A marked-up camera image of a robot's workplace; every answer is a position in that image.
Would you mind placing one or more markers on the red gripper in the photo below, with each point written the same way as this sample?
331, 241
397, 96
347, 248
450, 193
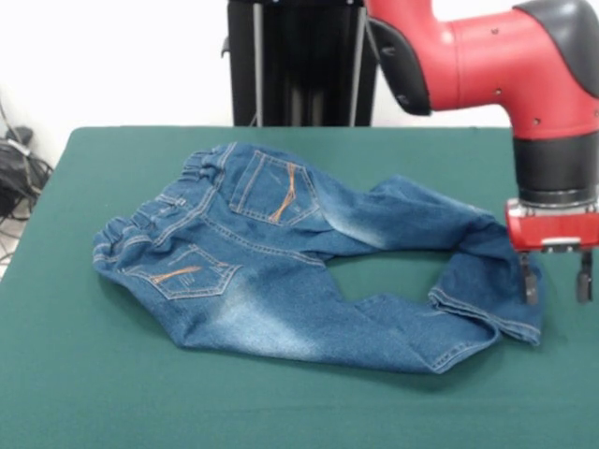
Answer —
529, 231

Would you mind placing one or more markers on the blue denim jeans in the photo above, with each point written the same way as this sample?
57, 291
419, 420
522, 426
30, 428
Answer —
262, 280

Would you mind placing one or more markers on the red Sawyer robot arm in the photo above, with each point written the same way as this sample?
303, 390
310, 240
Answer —
491, 61

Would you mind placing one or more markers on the dark green table cloth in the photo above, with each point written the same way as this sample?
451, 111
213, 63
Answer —
140, 397

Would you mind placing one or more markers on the grey chair base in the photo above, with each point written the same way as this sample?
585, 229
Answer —
21, 135

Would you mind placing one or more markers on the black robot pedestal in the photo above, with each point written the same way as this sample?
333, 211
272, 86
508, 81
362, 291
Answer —
243, 70

